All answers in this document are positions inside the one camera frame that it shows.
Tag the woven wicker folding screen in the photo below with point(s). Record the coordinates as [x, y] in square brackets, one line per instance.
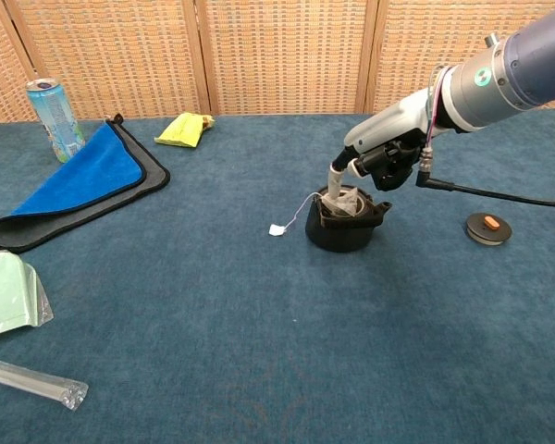
[282, 55]

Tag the mint green dustpan in wrap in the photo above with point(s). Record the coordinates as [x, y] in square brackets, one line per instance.
[4, 291]

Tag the black mug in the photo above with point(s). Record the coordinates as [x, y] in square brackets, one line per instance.
[337, 236]

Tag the black lid with orange knob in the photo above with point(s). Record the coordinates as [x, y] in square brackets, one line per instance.
[488, 229]

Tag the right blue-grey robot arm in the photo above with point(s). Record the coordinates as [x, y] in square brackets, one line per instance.
[513, 69]

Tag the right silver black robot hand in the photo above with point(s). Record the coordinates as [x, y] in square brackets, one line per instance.
[393, 120]

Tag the blue carpet table mat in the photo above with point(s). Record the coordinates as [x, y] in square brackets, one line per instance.
[259, 324]

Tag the blue and grey folded cloth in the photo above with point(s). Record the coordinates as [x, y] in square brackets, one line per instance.
[88, 176]

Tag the yellow snack packet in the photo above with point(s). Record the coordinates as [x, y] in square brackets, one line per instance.
[180, 131]

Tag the light blue drink can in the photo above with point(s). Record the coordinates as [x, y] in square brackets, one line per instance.
[57, 125]

